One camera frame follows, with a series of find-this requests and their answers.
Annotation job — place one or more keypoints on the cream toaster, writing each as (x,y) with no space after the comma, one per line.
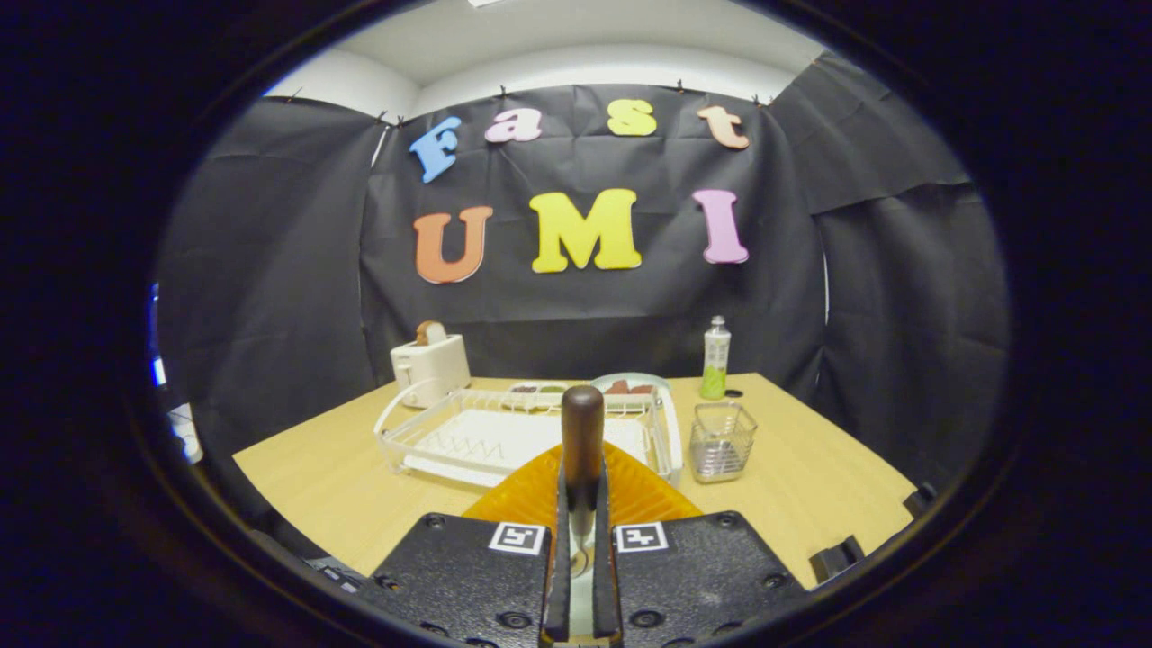
(432,369)

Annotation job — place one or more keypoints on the brown bread slice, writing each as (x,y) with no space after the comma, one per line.
(430,331)

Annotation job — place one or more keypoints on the green drink bottle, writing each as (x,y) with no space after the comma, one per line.
(715,360)

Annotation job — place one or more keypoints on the brown food pieces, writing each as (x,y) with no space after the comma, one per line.
(630,388)

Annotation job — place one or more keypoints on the small rectangular white dish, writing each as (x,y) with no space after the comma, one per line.
(537,390)

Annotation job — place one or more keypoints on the black backdrop cloth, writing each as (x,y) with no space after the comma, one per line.
(270,270)

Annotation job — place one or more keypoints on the small round grey plate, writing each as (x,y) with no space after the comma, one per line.
(661,385)

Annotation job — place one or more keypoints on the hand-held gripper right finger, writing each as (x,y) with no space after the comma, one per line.
(605,585)

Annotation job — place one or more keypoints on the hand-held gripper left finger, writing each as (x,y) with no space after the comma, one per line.
(558,585)

